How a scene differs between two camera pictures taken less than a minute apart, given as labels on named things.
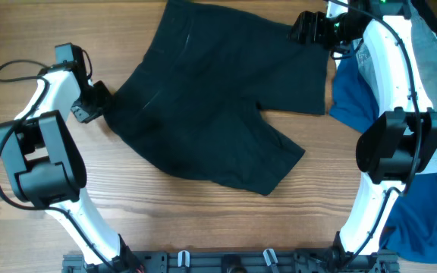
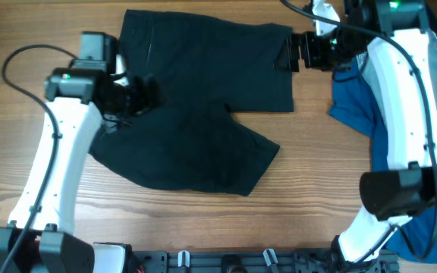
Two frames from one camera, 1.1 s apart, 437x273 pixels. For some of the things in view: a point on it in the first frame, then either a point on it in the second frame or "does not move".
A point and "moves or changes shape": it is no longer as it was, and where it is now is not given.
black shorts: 193,98 moves or changes shape
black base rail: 243,261 does not move
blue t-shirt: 425,225 does not move
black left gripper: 84,116 -> 141,101
